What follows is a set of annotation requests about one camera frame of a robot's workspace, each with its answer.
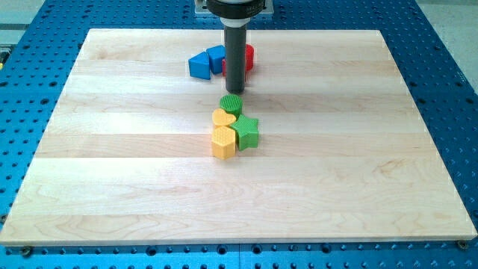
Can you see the yellow heart block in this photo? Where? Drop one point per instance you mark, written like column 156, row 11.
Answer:
column 221, row 118

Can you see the green circle block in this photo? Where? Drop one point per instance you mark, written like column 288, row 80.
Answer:
column 232, row 104

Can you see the green star block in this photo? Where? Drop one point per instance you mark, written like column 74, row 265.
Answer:
column 247, row 133

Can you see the yellow hexagon block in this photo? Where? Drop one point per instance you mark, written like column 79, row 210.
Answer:
column 223, row 142

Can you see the blue triangle block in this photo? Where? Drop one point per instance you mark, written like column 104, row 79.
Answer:
column 199, row 66

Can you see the blue cube block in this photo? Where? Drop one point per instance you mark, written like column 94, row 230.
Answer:
column 216, row 56

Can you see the red cylinder block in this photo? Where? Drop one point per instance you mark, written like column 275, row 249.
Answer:
column 249, row 56

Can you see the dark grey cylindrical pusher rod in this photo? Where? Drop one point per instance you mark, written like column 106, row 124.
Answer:
column 235, row 44

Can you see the light wooden board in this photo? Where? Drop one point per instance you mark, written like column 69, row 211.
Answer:
column 343, row 152

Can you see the blue perforated metal base plate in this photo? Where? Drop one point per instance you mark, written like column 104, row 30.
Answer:
column 53, row 33

